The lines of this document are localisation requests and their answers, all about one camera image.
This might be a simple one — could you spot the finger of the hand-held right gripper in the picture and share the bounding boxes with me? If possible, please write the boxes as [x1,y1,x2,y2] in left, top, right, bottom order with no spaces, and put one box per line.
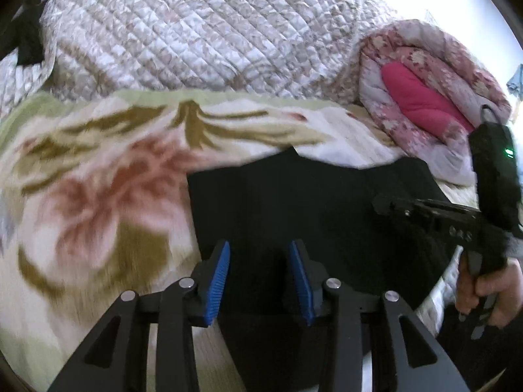
[373,194,462,229]

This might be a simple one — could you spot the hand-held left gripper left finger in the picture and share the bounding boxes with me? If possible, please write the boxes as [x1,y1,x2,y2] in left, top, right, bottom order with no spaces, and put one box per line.
[47,240,231,392]

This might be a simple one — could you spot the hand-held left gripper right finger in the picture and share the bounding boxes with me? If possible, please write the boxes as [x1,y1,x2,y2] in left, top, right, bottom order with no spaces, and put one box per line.
[282,239,470,392]

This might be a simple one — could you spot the black pants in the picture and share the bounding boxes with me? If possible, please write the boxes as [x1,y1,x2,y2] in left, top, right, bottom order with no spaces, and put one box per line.
[186,147,454,392]

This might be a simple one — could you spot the person's right hand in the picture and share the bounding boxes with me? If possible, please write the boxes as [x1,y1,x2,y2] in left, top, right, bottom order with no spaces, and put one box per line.
[455,249,523,329]

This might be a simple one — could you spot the blue cloth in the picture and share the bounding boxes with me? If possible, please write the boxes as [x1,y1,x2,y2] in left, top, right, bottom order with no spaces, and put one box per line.
[507,63,523,99]

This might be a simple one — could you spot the pink pillow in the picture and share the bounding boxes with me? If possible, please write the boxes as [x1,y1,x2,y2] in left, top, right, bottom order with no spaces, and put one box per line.
[381,62,477,137]

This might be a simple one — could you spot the floral fleece blanket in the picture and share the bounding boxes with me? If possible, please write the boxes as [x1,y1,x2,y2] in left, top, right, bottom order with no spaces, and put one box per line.
[0,88,479,392]

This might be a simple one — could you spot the pink floral comforter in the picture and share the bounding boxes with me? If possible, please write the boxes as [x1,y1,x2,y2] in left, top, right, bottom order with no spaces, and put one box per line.
[357,18,513,188]

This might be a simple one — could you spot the person's dark clothing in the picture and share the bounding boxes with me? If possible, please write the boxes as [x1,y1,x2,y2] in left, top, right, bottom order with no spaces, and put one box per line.
[435,306,523,392]

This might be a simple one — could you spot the quilted beige bedspread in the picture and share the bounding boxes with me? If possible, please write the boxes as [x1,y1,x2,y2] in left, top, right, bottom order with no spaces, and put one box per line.
[0,0,401,115]

